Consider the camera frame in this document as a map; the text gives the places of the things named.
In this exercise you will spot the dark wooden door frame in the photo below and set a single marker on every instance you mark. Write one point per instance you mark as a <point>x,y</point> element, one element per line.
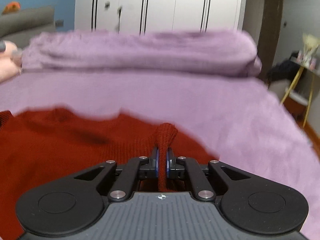
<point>271,35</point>

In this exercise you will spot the dark clothes pile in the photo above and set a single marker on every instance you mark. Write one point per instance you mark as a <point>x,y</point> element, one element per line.
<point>283,71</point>

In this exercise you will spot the side table with yellow legs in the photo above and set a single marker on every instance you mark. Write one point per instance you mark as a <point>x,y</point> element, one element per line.
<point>296,80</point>

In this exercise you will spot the orange plush toy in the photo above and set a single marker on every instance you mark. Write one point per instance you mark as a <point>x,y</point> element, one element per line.
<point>11,7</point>

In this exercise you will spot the white wardrobe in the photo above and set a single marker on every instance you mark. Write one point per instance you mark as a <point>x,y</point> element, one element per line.
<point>162,5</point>

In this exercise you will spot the wall socket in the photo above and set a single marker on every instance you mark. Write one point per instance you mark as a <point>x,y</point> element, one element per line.
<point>60,23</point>

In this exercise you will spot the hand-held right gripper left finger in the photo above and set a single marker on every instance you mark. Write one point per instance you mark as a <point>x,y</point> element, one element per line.
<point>155,162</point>

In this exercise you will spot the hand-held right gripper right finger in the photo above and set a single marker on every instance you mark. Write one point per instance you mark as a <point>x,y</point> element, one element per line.
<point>170,162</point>

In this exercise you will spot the purple fleece bed sheet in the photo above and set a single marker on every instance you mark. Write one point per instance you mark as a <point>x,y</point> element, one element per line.
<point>200,100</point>

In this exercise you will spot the wrapped flower bouquet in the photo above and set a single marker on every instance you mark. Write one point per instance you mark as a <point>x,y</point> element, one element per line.
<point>308,50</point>

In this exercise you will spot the grey upholstered headboard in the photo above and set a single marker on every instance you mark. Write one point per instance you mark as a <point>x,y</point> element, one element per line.
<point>27,22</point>

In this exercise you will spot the orange round stool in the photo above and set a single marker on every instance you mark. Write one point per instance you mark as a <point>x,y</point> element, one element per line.
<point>295,106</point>

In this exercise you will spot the folded purple fleece blanket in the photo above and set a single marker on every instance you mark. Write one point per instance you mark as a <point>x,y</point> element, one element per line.
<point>140,52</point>

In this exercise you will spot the pink plush toy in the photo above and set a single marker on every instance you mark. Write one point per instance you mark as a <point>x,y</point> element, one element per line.
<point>8,60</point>

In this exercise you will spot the red knit cardigan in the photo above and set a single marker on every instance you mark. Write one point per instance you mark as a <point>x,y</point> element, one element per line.
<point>62,150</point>

